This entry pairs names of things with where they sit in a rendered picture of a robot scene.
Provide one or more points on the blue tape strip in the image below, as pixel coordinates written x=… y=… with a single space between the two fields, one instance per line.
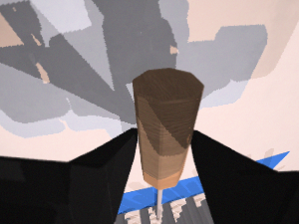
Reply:
x=147 y=197

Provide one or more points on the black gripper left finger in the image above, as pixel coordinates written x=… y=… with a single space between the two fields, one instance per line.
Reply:
x=88 y=189

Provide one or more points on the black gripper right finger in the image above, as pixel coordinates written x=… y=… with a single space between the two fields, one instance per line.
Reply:
x=240 y=190

